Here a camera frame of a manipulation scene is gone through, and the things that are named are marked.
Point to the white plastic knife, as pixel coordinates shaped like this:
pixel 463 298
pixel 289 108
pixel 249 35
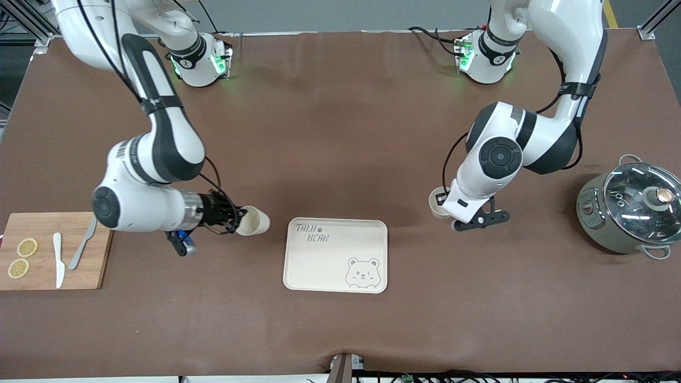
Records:
pixel 58 260

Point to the grey electric cooking pot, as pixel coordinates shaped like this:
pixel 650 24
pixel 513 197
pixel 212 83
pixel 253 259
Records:
pixel 590 226

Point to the wooden cutting board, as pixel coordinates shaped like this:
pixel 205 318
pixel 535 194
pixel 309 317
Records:
pixel 45 223

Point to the yellow lemon slice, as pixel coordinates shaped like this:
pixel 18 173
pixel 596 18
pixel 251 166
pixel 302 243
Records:
pixel 18 268
pixel 27 247

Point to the grey plastic knife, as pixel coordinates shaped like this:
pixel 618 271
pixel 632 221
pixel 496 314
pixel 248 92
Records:
pixel 80 251

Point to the glass pot lid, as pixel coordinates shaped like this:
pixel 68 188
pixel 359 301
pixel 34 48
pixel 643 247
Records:
pixel 630 194

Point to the table edge mount bracket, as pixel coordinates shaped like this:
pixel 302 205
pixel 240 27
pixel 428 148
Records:
pixel 340 369

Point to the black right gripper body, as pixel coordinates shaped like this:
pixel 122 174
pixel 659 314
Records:
pixel 215 209

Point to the white IKEA cup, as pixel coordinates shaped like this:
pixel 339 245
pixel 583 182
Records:
pixel 254 221
pixel 437 210

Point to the brown table cover mat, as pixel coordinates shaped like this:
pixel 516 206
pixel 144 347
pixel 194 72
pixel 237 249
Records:
pixel 340 133

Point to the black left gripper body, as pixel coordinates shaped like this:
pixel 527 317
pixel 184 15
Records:
pixel 440 199

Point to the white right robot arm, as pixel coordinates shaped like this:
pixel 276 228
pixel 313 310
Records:
pixel 138 207

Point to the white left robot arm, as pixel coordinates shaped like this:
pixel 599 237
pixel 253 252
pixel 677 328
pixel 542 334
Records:
pixel 500 159

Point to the cream bear print tray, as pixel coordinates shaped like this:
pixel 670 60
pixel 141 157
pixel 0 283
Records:
pixel 324 268

